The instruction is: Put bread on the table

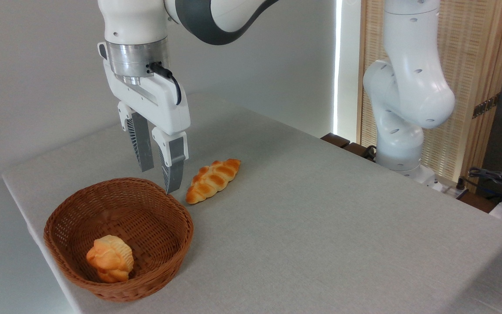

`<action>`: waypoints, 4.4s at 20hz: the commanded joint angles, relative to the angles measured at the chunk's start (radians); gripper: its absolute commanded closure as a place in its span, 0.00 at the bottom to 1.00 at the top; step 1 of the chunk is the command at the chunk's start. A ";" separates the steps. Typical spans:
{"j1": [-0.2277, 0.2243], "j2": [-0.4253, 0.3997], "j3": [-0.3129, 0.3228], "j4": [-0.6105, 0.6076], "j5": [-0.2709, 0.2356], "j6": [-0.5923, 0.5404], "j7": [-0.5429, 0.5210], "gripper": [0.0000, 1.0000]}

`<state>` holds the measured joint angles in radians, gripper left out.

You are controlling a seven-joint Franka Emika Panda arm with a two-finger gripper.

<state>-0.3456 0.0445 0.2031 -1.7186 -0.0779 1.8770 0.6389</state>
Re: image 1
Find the black cable bundle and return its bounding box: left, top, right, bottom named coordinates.
left=468, top=162, right=502, bottom=206

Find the brown woven wicker basket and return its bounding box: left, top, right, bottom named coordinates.
left=44, top=177, right=194, bottom=303

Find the small golden bread roll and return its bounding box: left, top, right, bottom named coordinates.
left=86, top=235, right=134, bottom=283

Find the long braided bread loaf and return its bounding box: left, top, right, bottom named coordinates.
left=185, top=158, right=241, bottom=205

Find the dark metal screen hinge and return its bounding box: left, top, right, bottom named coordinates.
left=472, top=93, right=501, bottom=119

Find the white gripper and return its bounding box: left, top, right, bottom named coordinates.
left=102, top=60, right=191, bottom=194

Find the grey tablecloth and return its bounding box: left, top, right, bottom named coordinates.
left=2, top=92, right=502, bottom=314

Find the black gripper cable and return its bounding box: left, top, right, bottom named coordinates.
left=148, top=63, right=182, bottom=106

